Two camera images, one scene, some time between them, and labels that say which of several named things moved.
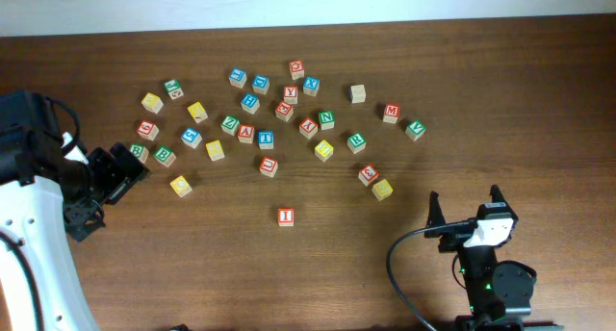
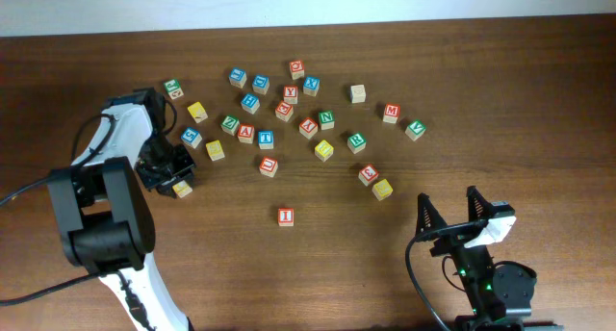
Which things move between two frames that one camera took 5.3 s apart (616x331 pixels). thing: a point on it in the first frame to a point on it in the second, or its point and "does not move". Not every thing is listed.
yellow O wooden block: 181,186 does not move
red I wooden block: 286,216 does not move
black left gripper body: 111,174 to 164,162
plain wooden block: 358,93 does not move
